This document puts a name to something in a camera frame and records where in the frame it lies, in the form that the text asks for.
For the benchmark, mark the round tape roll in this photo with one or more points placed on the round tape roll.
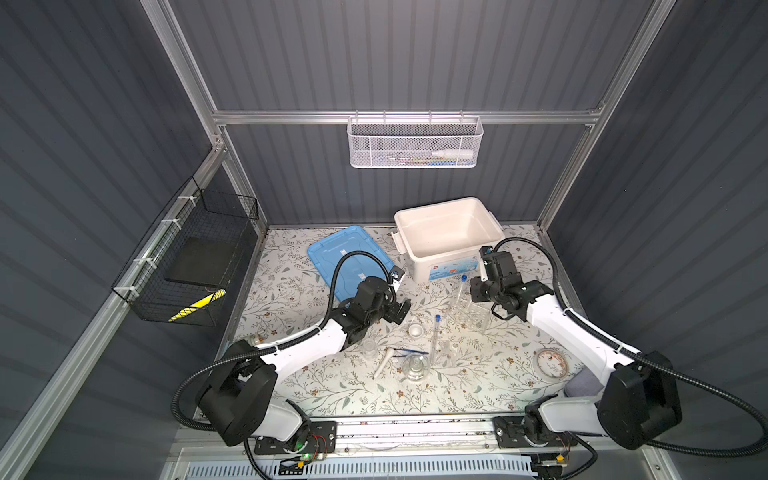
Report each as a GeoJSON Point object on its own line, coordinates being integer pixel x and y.
{"type": "Point", "coordinates": [550, 365]}

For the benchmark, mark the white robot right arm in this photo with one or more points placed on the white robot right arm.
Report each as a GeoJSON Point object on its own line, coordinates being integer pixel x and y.
{"type": "Point", "coordinates": [614, 395]}

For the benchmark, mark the blue plastic box lid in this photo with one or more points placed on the blue plastic box lid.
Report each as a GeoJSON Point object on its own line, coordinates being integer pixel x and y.
{"type": "Point", "coordinates": [326, 253]}

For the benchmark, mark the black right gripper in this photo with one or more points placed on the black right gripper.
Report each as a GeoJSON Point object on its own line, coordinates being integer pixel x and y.
{"type": "Point", "coordinates": [474, 289]}

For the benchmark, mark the white wire mesh basket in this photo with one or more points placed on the white wire mesh basket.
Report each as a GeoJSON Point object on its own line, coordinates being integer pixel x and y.
{"type": "Point", "coordinates": [406, 142]}

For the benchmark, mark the blue tweezers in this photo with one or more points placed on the blue tweezers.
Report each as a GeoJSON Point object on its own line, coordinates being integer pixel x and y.
{"type": "Point", "coordinates": [403, 352]}

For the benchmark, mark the white plastic storage box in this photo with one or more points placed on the white plastic storage box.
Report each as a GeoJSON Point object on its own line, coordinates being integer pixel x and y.
{"type": "Point", "coordinates": [443, 239]}

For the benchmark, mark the white bottle in basket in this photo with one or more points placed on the white bottle in basket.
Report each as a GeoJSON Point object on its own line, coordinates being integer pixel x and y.
{"type": "Point", "coordinates": [453, 155]}

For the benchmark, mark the blue capped test tube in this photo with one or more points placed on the blue capped test tube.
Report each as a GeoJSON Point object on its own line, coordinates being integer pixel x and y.
{"type": "Point", "coordinates": [397, 275]}
{"type": "Point", "coordinates": [461, 291]}
{"type": "Point", "coordinates": [434, 342]}

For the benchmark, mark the clear glass flask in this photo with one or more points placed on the clear glass flask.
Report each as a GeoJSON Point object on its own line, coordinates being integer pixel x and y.
{"type": "Point", "coordinates": [415, 367]}

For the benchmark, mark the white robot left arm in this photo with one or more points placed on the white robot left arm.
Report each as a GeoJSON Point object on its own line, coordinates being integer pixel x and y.
{"type": "Point", "coordinates": [237, 396]}

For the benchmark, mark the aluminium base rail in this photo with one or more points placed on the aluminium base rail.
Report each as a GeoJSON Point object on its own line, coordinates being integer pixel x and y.
{"type": "Point", "coordinates": [419, 433]}

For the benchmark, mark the black wire mesh basket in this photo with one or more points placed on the black wire mesh basket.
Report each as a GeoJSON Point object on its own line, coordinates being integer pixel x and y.
{"type": "Point", "coordinates": [191, 268]}

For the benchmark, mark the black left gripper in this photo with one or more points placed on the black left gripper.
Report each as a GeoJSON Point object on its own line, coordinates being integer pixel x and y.
{"type": "Point", "coordinates": [392, 313]}

